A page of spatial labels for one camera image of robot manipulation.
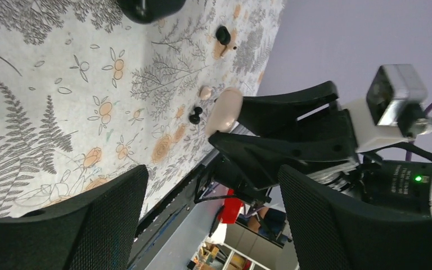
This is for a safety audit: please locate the floral patterned table mat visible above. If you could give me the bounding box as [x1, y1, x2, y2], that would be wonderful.
[0, 0, 286, 218]

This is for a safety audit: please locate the black earbud case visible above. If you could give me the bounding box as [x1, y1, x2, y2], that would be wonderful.
[117, 0, 186, 24]

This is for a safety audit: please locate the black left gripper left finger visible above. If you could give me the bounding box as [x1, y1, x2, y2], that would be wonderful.
[0, 165, 149, 269]

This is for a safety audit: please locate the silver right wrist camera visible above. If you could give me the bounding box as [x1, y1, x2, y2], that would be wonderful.
[366, 64, 428, 126]

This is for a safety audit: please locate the beige earbud charging case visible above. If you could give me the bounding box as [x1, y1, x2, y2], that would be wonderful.
[205, 87, 244, 137]

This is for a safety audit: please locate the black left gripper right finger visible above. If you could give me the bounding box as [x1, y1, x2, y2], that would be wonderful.
[277, 165, 432, 270]

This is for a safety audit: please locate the small beige earbud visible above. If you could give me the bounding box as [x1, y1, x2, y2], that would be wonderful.
[198, 85, 213, 100]

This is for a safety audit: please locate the black earbud near beige earbud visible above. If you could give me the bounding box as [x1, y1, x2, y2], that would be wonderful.
[215, 25, 231, 46]

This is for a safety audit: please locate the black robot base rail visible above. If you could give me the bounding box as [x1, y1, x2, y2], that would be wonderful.
[127, 150, 227, 269]

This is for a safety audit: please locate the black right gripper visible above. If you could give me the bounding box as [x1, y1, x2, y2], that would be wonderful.
[209, 81, 359, 190]

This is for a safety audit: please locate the beige stem earbud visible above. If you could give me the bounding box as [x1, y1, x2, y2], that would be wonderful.
[219, 42, 238, 59]

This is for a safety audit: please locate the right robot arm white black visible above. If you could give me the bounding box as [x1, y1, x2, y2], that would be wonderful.
[206, 81, 432, 217]

